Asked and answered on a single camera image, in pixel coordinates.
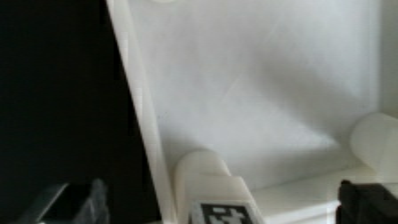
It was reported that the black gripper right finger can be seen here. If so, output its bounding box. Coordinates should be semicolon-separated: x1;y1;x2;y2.
335;180;398;224

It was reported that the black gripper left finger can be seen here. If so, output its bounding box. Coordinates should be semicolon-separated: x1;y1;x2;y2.
15;179;109;224

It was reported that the white square tabletop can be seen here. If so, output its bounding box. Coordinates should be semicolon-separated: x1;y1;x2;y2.
104;0;398;224

